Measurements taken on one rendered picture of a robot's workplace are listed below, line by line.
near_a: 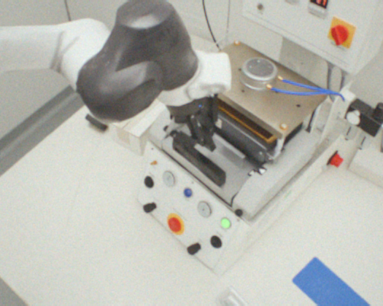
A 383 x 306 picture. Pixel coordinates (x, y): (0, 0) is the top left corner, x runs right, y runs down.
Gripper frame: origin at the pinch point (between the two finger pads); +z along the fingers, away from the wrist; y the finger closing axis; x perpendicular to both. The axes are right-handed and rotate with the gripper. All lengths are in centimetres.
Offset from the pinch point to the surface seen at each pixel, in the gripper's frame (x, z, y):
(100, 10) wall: -123, 52, -32
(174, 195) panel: -3.5, 15.3, 12.6
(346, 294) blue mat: 44, 30, 2
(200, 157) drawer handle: 0.7, 2.3, 3.4
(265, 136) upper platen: 9.0, 1.4, -8.7
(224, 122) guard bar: -0.5, 1.8, -5.9
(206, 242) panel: 9.5, 18.8, 15.9
